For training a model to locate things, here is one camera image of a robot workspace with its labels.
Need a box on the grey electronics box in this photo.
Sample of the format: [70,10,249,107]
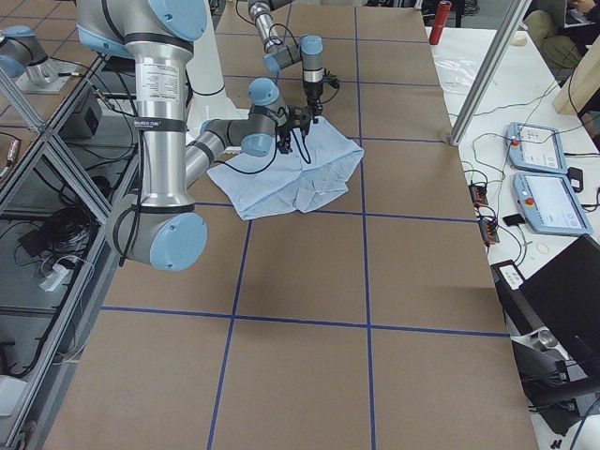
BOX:
[58,90,102,139]

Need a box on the blue teach pendant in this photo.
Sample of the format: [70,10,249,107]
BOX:
[505,122,567,174]
[513,172,593,236]

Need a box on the orange connector board near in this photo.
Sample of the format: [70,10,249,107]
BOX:
[476,210,500,248]

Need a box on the black monitor on arm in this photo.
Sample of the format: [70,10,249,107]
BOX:
[491,234,599,376]

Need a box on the light blue button-up shirt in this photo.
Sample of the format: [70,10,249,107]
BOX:
[207,118,364,220]

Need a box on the upper blue teach pendant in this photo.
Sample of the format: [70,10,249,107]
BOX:
[505,122,567,174]

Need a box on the clear plastic bag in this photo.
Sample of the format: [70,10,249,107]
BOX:
[433,55,481,95]

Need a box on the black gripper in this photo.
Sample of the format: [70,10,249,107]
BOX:
[303,81,323,124]
[276,125,293,155]

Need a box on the seated person dark hair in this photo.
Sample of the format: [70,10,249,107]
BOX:
[524,1,599,70]

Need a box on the red cylinder tube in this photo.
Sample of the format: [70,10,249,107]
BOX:
[428,0,452,46]

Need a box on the orange connector board far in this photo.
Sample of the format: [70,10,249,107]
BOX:
[469,183,488,207]

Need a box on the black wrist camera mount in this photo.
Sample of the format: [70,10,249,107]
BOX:
[286,105,313,137]
[322,69,340,91]

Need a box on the orange connector board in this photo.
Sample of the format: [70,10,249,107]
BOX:
[476,210,500,248]
[469,183,488,207]

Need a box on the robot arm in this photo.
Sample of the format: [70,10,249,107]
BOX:
[76,1,292,271]
[247,0,325,123]

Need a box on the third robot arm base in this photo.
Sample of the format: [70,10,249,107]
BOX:
[1,25,80,94]

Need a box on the lower blue teach pendant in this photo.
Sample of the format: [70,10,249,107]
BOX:
[513,172,593,236]

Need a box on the wooden board upright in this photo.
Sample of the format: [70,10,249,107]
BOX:
[552,38,600,115]

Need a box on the aluminium frame post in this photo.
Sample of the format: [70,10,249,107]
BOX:
[448,0,532,146]

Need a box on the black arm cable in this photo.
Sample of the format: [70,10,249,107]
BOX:
[116,105,313,268]
[236,0,343,112]

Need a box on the white power strip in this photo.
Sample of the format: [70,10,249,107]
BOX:
[38,262,69,293]

